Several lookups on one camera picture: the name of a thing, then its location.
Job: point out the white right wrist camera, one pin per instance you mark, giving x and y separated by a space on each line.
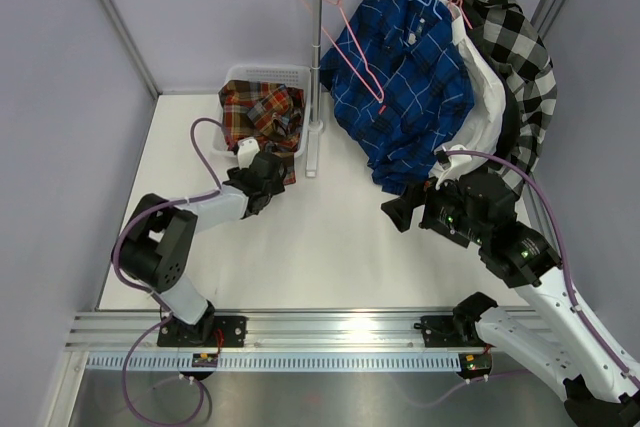
454 162

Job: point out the white plastic basket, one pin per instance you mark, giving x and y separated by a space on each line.
289 75

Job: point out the blue plaid shirt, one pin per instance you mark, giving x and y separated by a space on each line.
399 86

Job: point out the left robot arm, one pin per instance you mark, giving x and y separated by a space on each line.
154 247

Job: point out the red plaid shirt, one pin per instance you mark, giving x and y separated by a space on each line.
271 113

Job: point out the white slotted cable duct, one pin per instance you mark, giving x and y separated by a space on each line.
276 362

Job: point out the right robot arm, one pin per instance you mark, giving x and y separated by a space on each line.
584 366

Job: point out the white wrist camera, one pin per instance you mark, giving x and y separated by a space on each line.
245 150
454 162

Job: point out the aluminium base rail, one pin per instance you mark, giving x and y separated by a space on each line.
289 331

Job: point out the black white checked shirt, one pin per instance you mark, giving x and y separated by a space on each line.
514 50

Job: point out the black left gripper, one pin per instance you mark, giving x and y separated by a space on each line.
276 187

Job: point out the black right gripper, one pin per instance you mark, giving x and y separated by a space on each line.
415 194

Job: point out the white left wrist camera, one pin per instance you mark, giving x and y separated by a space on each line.
245 150

